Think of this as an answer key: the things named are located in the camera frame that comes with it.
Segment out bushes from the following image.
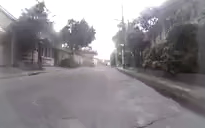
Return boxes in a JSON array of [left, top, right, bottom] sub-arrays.
[[141, 23, 200, 76]]

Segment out raised concrete pavement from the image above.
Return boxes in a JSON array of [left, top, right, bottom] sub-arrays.
[[115, 66, 205, 118]]

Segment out row of trees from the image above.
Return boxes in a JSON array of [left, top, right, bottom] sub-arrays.
[[109, 0, 205, 68]]

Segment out utility pole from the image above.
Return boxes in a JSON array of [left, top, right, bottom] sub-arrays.
[[114, 4, 127, 70]]

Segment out low buildings with fences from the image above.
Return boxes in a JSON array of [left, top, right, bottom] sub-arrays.
[[21, 44, 100, 68]]

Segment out grey concrete road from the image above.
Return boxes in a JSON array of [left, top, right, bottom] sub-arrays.
[[0, 64, 205, 128]]

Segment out dark leafy tree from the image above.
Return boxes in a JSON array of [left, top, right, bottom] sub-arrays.
[[13, 1, 57, 70]]

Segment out pale gabled building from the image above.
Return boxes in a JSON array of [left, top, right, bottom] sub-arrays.
[[0, 1, 18, 68]]

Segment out round crowned tree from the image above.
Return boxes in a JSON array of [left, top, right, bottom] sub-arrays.
[[59, 17, 97, 56]]

